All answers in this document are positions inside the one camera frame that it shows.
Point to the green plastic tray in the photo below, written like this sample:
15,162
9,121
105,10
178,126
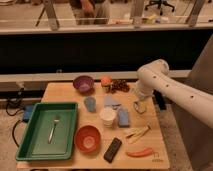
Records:
34,144

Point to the orange fruit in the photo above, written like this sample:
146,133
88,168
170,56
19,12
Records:
106,81

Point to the metal spoon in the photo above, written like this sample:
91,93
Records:
55,122

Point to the white paper cup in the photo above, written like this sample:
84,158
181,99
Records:
107,116

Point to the black remote control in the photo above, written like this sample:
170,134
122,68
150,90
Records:
112,150

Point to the blue power box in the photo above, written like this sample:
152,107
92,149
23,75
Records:
27,113

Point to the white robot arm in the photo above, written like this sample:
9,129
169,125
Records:
154,76

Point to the blue plastic cup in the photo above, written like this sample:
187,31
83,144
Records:
90,103

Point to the orange bowl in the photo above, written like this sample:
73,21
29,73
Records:
87,139

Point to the purple bowl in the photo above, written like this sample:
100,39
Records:
83,83

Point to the blue sponge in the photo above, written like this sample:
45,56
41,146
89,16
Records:
123,118

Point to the orange carrot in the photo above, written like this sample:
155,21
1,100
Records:
143,153

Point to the light blue cloth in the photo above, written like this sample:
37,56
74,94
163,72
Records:
109,101

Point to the person in background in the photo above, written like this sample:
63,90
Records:
90,12

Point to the black office chair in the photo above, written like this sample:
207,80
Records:
159,4

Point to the dark grape bunch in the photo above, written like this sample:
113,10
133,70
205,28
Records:
119,85

